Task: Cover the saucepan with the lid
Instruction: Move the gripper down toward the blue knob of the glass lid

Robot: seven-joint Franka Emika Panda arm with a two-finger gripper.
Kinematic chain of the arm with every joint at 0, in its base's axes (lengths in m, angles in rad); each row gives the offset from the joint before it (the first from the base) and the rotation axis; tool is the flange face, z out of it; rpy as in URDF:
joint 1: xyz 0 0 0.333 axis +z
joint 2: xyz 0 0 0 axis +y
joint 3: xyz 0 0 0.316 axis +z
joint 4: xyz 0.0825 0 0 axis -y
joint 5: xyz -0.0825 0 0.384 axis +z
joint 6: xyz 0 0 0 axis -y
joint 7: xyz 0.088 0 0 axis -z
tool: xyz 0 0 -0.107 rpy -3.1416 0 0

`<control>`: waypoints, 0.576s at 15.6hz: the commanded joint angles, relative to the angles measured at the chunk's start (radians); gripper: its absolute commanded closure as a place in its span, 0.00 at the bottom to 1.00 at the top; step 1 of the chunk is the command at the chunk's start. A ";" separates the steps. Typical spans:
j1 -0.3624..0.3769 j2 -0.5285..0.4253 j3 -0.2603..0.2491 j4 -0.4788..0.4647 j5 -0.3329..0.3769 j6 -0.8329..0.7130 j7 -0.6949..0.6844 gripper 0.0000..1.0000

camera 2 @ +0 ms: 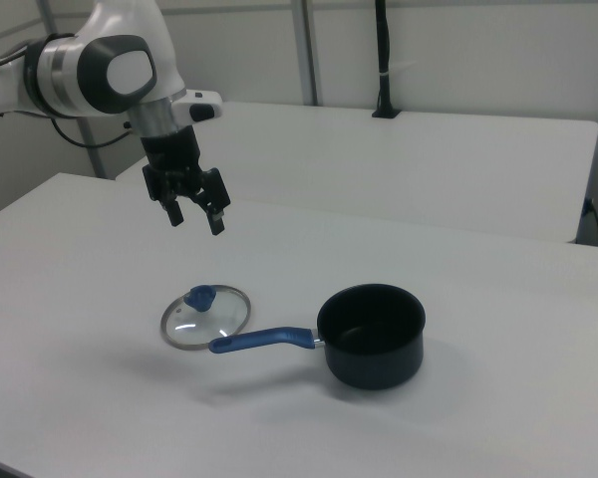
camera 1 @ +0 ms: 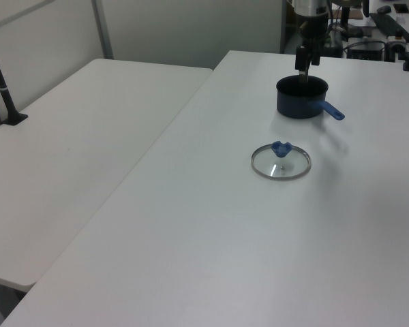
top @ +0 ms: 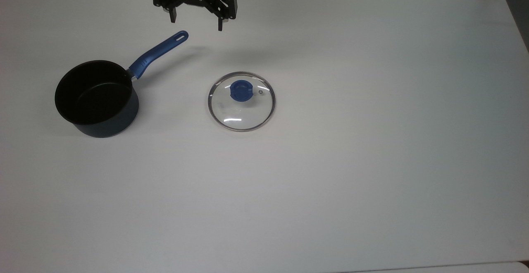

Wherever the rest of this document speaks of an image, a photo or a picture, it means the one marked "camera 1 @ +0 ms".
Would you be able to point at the black keyboard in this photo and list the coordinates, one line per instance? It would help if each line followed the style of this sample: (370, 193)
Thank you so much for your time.
(392, 25)

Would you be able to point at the dark blue saucepan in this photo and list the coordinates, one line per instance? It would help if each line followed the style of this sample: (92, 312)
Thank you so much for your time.
(298, 102)

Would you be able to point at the black computer mouse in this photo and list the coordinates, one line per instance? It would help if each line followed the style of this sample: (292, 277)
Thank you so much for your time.
(384, 9)

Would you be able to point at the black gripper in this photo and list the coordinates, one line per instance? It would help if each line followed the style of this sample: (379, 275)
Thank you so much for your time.
(313, 27)

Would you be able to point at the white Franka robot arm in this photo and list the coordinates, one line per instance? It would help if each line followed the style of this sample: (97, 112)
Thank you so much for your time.
(310, 7)

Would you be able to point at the black box device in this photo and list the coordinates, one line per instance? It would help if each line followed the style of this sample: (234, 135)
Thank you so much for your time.
(365, 50)

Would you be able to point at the white side table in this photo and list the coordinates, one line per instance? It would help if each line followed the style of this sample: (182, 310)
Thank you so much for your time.
(64, 143)

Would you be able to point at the glass lid with blue knob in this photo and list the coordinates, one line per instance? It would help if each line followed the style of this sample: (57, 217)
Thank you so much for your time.
(281, 163)

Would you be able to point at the black smartphone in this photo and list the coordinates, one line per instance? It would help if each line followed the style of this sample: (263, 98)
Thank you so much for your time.
(401, 8)

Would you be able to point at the grey partition frame post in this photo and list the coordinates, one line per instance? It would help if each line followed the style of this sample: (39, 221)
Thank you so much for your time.
(103, 30)

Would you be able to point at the black camera stand white band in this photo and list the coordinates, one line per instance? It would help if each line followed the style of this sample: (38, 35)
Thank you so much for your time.
(3, 92)

